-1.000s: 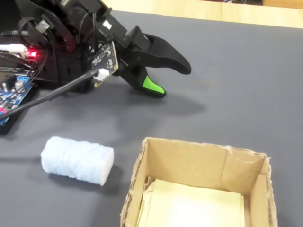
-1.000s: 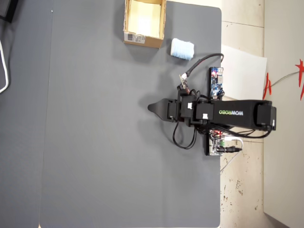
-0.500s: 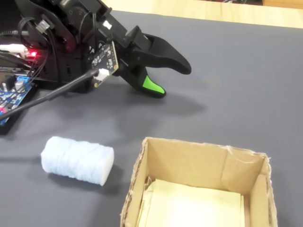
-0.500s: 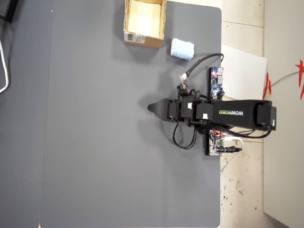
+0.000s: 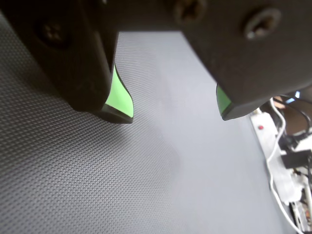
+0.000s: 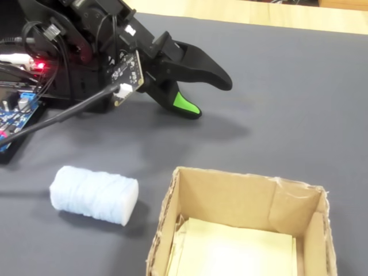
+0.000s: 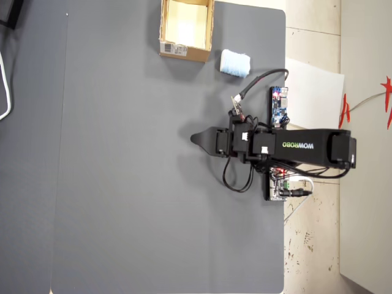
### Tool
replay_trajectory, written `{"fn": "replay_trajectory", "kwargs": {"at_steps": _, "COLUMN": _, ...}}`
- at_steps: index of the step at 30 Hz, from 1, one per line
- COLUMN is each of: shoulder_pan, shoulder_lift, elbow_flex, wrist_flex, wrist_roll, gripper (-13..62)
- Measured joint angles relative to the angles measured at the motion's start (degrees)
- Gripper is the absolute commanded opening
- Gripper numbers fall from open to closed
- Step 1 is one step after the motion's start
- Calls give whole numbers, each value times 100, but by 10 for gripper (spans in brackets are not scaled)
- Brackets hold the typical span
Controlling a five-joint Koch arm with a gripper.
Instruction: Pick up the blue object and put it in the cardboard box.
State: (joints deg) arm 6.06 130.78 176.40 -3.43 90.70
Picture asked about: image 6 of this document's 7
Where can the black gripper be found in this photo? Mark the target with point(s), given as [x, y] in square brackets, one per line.
[143, 40]

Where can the blue yarn foam block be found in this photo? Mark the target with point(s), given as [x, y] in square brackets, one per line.
[92, 195]

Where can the brown cardboard box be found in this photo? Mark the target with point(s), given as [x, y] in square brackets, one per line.
[230, 195]

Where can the large dark grey textured mat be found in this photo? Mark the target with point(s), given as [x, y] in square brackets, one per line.
[258, 129]

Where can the pale yellow paper sheet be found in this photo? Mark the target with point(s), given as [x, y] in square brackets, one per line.
[230, 247]

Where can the blue controller circuit board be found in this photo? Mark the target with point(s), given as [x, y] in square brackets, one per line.
[17, 118]

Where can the black wrist camera circuit board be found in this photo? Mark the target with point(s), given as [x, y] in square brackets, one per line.
[126, 72]

